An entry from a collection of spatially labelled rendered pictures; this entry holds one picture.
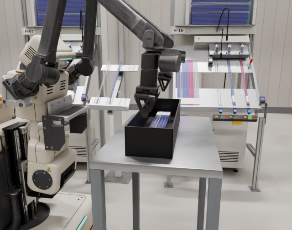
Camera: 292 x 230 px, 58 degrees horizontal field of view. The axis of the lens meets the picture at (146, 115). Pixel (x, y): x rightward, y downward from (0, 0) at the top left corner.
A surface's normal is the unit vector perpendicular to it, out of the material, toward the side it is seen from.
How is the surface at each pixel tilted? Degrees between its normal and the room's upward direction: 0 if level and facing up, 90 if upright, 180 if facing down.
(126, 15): 79
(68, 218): 0
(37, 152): 90
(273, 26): 90
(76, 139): 90
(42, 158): 90
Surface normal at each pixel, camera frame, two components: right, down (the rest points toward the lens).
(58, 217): 0.00, -0.97
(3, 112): 0.99, 0.07
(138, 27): -0.37, 0.04
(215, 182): -0.17, 0.24
